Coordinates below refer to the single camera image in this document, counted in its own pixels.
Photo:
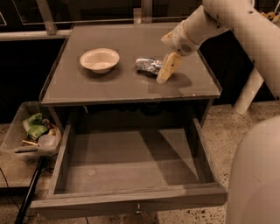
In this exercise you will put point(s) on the grey wooden cabinet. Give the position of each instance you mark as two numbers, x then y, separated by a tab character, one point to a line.
69	84

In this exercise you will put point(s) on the white cylindrical post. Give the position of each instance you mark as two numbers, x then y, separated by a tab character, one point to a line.
249	91

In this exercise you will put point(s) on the small clear plastic cup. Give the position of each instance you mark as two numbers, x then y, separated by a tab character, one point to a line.
46	140

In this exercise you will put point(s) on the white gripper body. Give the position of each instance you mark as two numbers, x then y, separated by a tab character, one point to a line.
181	41

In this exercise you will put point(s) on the green snack bag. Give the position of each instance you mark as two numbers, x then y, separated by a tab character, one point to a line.
34	126

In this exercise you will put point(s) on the open grey top drawer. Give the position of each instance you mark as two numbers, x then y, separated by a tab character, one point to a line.
110	172

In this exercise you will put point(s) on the black pole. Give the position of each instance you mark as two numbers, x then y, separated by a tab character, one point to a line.
30	191

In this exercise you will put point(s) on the clear plastic bin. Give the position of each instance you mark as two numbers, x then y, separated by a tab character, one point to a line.
17	142

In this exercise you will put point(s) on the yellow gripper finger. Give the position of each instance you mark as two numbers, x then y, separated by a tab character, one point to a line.
170	65
167	38

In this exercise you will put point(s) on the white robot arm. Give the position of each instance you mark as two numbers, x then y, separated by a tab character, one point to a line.
259	37

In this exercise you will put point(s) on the metal railing frame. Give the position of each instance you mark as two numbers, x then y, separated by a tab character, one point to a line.
53	19

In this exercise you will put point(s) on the white paper bowl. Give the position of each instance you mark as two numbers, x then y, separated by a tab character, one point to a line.
100	60

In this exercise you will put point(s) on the metal drawer knob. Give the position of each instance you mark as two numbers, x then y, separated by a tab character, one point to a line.
138	210

